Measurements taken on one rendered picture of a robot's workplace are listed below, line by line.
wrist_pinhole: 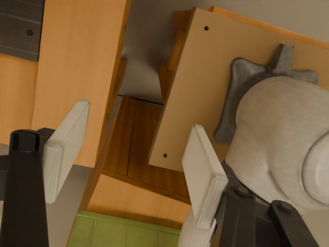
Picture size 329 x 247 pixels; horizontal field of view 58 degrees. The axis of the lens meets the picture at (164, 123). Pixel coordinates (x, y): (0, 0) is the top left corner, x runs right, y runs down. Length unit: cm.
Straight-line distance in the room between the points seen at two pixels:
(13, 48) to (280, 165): 49
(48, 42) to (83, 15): 8
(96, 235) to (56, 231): 121
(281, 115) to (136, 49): 112
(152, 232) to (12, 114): 46
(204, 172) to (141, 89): 137
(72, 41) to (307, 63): 46
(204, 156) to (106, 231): 67
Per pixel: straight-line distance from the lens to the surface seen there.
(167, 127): 62
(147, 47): 148
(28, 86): 65
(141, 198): 83
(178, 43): 125
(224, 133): 63
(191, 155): 19
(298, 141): 41
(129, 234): 83
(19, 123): 68
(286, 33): 68
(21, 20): 61
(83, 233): 80
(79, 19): 58
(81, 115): 17
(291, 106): 45
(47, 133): 16
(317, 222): 219
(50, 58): 60
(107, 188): 82
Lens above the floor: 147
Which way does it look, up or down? 69 degrees down
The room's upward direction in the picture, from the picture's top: 171 degrees clockwise
